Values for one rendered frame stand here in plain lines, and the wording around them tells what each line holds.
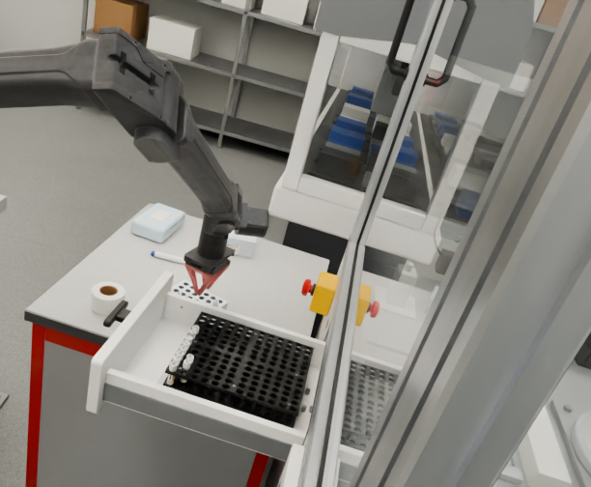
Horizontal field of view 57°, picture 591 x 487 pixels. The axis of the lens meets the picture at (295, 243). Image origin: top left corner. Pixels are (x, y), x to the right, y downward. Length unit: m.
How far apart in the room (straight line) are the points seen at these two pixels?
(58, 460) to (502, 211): 1.37
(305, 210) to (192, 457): 0.78
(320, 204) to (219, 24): 3.47
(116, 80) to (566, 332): 0.50
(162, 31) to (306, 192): 3.13
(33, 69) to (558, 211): 0.56
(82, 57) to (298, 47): 4.31
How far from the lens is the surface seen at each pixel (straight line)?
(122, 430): 1.35
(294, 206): 1.67
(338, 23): 1.54
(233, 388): 0.90
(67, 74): 0.64
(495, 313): 0.22
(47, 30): 5.49
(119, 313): 0.99
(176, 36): 4.58
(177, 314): 1.10
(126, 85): 0.62
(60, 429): 1.44
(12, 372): 2.22
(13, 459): 1.96
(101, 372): 0.88
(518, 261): 0.21
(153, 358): 1.02
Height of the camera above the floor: 1.51
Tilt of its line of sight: 27 degrees down
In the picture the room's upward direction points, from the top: 16 degrees clockwise
